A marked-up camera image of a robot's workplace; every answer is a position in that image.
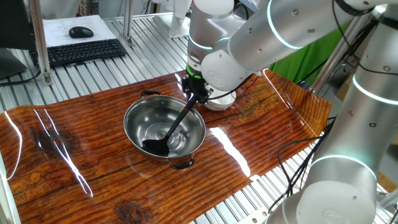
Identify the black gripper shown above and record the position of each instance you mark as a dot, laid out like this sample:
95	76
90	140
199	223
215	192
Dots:
196	87

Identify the black ladle with red band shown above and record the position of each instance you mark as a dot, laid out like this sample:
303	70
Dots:
155	147

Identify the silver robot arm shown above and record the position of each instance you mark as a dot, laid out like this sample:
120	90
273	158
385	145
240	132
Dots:
280	31

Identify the white ceramic bowl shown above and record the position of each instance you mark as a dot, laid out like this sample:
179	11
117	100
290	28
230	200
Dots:
224	104

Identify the white stand with base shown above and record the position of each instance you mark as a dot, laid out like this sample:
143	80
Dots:
177	28

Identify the green cloth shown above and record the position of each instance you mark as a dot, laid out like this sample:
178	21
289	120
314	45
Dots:
298	65

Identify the black keyboard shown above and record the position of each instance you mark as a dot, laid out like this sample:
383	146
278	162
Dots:
81	51

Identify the black computer mouse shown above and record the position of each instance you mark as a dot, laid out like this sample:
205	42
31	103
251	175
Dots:
81	32

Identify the glossy wood grain mat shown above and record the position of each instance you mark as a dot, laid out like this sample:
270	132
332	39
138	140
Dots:
93	186

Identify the cardboard box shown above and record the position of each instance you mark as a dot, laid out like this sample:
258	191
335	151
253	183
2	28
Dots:
343	90

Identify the white paper sheet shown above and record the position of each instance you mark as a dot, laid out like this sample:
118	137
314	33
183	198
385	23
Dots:
56	34

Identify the black monitor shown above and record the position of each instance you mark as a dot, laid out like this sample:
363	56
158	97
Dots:
15	25

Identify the aluminium frame post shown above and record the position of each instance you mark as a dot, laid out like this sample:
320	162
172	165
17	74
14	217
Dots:
6	202
128	21
38	37

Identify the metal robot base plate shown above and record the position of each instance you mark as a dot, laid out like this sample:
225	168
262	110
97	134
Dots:
255	217

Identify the aluminium frame strut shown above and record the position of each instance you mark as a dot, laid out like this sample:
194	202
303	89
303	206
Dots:
329	62

